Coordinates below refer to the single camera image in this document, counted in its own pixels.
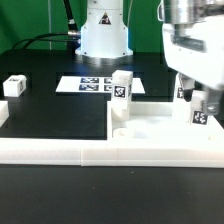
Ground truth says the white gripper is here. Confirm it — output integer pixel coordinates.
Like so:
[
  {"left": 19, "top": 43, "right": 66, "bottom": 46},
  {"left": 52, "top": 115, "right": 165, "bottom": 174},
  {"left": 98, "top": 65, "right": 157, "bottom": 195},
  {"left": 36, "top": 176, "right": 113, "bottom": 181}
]
[{"left": 162, "top": 23, "right": 224, "bottom": 116}]

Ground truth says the white square table top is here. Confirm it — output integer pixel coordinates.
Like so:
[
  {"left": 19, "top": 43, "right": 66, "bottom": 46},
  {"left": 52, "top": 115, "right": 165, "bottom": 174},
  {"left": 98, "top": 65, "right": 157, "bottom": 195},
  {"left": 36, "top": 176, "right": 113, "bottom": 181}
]
[{"left": 107, "top": 101, "right": 224, "bottom": 144}]

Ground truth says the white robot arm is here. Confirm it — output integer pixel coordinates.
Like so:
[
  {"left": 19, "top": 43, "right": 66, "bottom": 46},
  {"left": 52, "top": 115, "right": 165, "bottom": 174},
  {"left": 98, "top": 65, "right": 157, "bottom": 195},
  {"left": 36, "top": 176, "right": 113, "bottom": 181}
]
[{"left": 76, "top": 0, "right": 224, "bottom": 115}]

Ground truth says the white marker tag plate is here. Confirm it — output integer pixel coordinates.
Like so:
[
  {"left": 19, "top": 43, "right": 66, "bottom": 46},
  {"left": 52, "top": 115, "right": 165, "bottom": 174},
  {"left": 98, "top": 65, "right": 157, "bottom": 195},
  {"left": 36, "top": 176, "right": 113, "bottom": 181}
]
[{"left": 55, "top": 76, "right": 146, "bottom": 95}]

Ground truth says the white U-shaped obstacle fence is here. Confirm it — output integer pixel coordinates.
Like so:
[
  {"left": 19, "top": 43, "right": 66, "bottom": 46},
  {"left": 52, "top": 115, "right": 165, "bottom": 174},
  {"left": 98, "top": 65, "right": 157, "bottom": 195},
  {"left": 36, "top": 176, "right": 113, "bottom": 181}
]
[{"left": 0, "top": 100, "right": 224, "bottom": 169}]

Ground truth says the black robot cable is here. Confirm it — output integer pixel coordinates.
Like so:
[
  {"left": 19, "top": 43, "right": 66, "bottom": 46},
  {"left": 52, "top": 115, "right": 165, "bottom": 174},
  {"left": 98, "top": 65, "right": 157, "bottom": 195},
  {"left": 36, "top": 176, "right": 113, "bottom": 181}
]
[{"left": 11, "top": 0, "right": 83, "bottom": 51}]

